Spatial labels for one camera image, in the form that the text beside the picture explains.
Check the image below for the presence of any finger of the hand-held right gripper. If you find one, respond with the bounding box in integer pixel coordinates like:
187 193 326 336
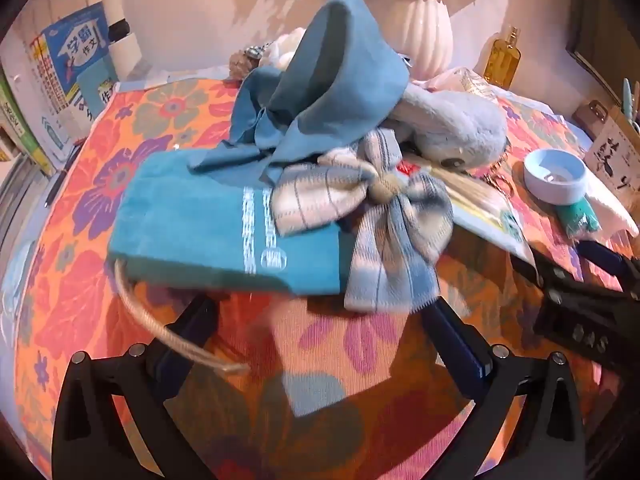
531 249 576 311
579 241 640 303

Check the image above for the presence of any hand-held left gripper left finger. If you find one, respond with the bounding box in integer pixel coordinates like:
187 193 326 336
51 294 221 480

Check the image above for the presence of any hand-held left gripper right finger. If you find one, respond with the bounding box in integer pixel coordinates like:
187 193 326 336
420 299 586 480

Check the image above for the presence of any light blue round dish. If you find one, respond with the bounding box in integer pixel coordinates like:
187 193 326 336
523 148 587 206

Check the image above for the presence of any teal drawstring pouch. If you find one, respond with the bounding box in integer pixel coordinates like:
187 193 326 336
107 152 351 376

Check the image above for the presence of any small green object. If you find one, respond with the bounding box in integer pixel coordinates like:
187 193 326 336
557 199 601 237

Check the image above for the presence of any white folded cloth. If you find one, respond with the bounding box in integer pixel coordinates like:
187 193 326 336
585 170 633 236

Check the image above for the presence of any printed flat card packet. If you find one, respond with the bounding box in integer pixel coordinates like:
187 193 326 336
440 165 536 261

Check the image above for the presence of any wooden pen holder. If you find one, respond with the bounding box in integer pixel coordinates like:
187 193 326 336
585 100 640 193

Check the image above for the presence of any gold keyring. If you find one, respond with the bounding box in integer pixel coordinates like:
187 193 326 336
482 152 516 196

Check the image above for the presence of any floral orange tablecloth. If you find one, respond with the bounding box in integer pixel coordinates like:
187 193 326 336
10 77 640 480

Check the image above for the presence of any plaid fabric bow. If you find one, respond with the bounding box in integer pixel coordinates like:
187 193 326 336
270 127 456 313

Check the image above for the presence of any grey plush toy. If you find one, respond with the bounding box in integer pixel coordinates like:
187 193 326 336
385 80 508 168

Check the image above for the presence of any dark pen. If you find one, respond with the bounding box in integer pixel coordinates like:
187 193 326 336
45 140 83 208

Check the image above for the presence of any clear plastic packet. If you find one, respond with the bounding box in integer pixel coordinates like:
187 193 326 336
447 67 501 97

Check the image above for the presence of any amber glass bottle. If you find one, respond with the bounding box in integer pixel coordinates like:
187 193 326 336
482 25 523 90

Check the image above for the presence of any green book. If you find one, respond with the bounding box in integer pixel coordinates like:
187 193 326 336
0 75 51 171

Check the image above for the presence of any pinecone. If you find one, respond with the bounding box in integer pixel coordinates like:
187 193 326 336
229 47 261 81

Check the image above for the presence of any white ribbed vase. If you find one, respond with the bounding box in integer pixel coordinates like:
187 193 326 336
397 0 453 73

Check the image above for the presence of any blue white box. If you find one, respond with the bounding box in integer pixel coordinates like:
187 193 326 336
40 2 121 153

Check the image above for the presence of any white plush toy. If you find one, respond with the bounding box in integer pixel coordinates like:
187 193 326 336
257 27 306 71

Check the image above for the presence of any blue cloth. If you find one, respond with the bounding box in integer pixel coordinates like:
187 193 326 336
187 0 416 188

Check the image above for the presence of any dark picture frame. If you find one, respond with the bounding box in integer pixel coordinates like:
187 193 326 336
565 0 640 91

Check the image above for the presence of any white wall pipe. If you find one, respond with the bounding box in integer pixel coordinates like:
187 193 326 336
97 0 138 83

